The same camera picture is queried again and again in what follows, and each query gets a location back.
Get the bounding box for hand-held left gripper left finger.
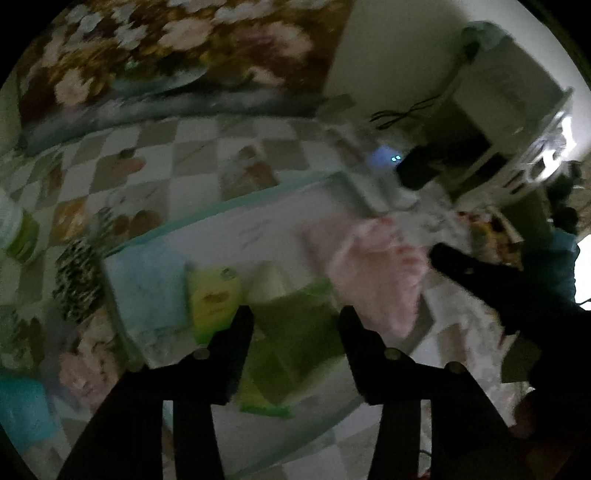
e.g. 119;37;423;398
55;305;256;480

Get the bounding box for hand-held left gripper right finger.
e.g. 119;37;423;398
338;305;525;480

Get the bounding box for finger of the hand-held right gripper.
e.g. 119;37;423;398
428;243;574;334

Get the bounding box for green tissue packet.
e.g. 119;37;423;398
185;265;245;344

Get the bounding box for light blue face mask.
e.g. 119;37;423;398
106;249;188;330

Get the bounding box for white tray with green rim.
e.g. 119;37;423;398
102;171;435;476

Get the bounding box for leopard print scrunchie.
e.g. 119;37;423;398
53;237;109;321

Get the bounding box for person's teal clothing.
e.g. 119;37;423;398
522;228;581;301

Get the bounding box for black power adapter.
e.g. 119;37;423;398
396;144;446;190

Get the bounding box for checkered printed tablecloth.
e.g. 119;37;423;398
0;111;532;480

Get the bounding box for white storage cabinet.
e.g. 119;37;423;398
445;21;575;204

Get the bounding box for teal plush bag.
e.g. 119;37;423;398
0;376;56;455

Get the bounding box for white-capped pill bottle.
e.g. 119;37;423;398
0;189;40;264

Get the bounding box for flower painting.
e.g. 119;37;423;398
16;0;356;148

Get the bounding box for black cable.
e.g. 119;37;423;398
369;95;446;130

